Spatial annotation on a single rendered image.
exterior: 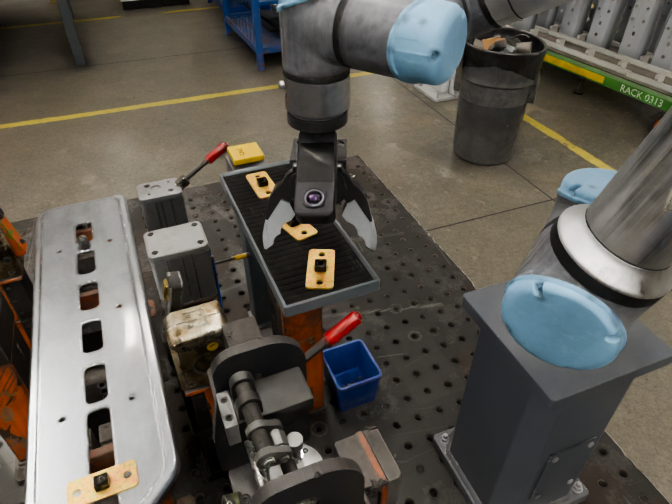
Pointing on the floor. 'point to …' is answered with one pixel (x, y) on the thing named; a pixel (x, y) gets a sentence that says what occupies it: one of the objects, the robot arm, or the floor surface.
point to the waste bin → (495, 92)
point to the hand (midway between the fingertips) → (319, 254)
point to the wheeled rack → (631, 83)
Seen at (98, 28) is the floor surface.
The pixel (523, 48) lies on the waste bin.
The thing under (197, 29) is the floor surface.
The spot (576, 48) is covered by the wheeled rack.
